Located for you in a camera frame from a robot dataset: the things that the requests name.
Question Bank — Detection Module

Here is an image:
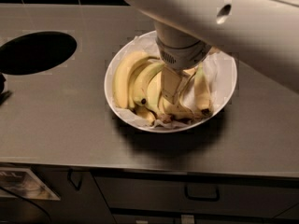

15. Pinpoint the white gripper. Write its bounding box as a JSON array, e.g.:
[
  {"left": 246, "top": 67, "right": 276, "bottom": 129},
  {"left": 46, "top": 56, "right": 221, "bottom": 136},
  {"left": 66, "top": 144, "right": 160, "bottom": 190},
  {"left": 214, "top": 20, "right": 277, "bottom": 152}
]
[{"left": 156, "top": 38, "right": 221, "bottom": 105}]

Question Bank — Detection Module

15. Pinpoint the single yellow banana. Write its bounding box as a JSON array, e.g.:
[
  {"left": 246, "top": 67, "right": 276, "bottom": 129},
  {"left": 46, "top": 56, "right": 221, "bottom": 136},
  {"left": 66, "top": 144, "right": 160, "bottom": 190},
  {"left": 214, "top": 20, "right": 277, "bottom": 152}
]
[{"left": 193, "top": 63, "right": 213, "bottom": 117}]

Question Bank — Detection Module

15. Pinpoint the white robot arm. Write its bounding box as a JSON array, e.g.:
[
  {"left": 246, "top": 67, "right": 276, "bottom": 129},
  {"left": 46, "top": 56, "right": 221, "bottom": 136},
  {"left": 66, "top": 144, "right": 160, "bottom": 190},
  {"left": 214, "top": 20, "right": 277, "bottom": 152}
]
[{"left": 124, "top": 0, "right": 299, "bottom": 91}]

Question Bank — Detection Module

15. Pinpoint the thin inner yellow banana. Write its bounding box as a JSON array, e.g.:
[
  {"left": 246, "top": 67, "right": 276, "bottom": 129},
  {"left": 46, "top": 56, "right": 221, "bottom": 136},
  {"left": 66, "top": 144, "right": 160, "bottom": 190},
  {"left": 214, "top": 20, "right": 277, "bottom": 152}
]
[{"left": 128, "top": 62, "right": 150, "bottom": 110}]

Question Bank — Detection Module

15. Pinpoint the white ceramic bowl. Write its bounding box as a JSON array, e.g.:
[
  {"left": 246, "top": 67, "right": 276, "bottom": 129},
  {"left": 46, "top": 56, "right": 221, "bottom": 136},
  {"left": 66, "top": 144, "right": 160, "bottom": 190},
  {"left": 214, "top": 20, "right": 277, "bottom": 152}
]
[{"left": 104, "top": 31, "right": 237, "bottom": 133}]

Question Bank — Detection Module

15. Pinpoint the small hidden yellow banana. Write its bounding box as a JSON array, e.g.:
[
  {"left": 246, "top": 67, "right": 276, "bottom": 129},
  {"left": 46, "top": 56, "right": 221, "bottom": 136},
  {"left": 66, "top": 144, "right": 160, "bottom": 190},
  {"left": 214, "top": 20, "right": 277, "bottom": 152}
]
[{"left": 135, "top": 105, "right": 156, "bottom": 126}]

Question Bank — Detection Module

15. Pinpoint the large left yellow banana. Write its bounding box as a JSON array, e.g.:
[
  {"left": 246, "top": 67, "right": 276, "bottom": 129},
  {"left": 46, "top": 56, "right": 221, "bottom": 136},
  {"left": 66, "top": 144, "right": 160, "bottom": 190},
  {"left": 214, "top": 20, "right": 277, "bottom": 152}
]
[{"left": 112, "top": 50, "right": 157, "bottom": 108}]

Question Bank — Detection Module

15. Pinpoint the white paper liner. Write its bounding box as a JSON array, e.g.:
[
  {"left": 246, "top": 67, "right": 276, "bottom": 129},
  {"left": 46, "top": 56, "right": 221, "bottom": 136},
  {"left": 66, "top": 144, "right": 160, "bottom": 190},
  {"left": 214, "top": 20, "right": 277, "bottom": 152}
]
[{"left": 105, "top": 32, "right": 237, "bottom": 133}]

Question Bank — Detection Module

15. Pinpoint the grey cabinet drawer front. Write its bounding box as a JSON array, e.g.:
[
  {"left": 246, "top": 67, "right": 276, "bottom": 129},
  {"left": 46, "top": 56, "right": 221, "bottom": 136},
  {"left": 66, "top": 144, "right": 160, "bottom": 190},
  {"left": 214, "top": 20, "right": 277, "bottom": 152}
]
[{"left": 96, "top": 177, "right": 299, "bottom": 217}]

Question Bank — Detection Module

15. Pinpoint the black round counter hole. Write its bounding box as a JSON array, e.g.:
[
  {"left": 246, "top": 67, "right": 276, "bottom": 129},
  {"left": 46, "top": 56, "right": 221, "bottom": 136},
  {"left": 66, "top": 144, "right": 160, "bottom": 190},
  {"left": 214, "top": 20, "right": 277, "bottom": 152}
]
[{"left": 0, "top": 31, "right": 77, "bottom": 76}]

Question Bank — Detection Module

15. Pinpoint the grey cabinet door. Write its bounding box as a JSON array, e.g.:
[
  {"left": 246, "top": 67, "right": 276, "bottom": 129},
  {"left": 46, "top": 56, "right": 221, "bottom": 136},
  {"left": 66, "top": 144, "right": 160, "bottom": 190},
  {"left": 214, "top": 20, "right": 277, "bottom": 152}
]
[{"left": 36, "top": 167, "right": 115, "bottom": 224}]

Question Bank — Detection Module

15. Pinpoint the framed picture on floor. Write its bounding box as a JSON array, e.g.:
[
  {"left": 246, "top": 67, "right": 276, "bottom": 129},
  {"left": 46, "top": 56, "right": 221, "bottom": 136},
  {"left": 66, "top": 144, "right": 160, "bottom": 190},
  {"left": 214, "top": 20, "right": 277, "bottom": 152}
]
[{"left": 0, "top": 167, "right": 60, "bottom": 201}]

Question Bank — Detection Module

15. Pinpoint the black drawer handle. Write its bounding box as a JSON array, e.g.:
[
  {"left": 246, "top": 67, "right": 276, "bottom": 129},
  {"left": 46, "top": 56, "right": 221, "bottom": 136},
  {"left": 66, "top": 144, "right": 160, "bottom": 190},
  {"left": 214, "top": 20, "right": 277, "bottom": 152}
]
[{"left": 184, "top": 184, "right": 220, "bottom": 202}]

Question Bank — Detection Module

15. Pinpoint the black cabinet door handle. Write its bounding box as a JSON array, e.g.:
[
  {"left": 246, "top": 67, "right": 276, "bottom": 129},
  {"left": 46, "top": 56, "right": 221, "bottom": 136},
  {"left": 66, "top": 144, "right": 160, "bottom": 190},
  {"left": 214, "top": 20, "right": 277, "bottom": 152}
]
[{"left": 67, "top": 169, "right": 83, "bottom": 191}]

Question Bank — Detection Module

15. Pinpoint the black cable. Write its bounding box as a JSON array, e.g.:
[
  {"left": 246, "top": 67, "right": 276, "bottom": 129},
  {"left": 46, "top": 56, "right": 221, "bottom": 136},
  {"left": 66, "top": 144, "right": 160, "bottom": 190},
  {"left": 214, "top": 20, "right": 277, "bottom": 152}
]
[{"left": 0, "top": 186, "right": 53, "bottom": 224}]

